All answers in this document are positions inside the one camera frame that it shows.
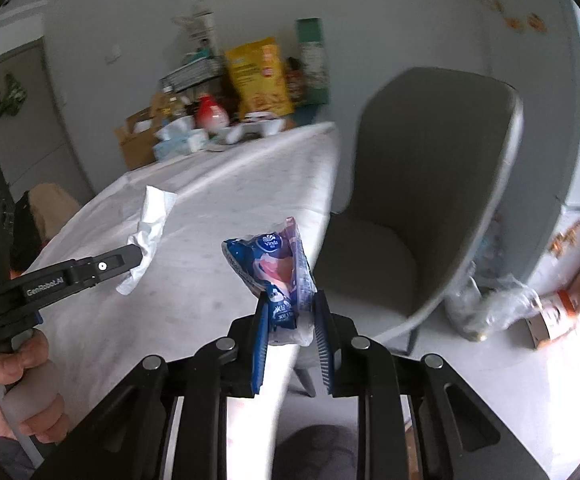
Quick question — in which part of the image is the grey upholstered chair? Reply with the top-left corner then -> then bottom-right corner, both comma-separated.
314,67 -> 523,346

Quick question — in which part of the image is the green tall box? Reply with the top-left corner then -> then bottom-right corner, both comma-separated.
296,18 -> 330,105

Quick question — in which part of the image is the person's patterned knee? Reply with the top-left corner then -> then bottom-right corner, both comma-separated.
271,425 -> 357,480

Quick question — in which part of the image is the black mesh rack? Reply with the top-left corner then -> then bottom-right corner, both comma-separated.
160,58 -> 223,92

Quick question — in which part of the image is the clear plastic bag on floor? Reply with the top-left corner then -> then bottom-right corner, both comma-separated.
444,262 -> 542,342

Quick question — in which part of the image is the orange white box on floor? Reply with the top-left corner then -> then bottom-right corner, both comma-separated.
526,289 -> 578,349

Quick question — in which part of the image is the white game controller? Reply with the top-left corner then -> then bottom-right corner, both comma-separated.
221,112 -> 285,145

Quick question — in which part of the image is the white tall carton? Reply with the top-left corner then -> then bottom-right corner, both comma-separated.
171,0 -> 221,58

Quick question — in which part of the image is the open brown cardboard box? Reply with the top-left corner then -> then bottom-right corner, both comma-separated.
114,107 -> 157,170

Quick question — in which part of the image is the blue tissue box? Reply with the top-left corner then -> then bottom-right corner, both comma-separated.
152,116 -> 209,162

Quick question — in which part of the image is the floral white tablecloth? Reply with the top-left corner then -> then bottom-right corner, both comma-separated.
19,121 -> 339,480

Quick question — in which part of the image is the person's left hand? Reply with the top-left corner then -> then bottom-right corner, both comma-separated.
0,330 -> 71,443

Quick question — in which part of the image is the white paper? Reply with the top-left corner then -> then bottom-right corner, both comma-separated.
116,185 -> 177,296

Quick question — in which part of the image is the white refrigerator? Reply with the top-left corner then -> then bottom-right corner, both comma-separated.
477,0 -> 580,295

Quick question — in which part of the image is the yellow snack bag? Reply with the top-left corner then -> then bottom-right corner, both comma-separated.
225,37 -> 293,117

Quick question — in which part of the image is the blue tissue packet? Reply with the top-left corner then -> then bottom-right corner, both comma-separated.
221,217 -> 317,347

